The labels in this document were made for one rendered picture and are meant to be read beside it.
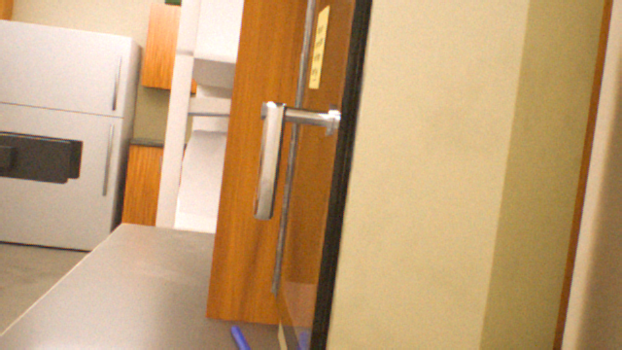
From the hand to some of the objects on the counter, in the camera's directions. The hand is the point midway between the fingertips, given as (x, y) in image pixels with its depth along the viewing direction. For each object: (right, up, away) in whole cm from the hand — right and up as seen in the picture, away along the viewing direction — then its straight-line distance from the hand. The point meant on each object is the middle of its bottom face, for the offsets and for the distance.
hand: (27, 156), depth 46 cm
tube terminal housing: (+31, -24, +16) cm, 42 cm away
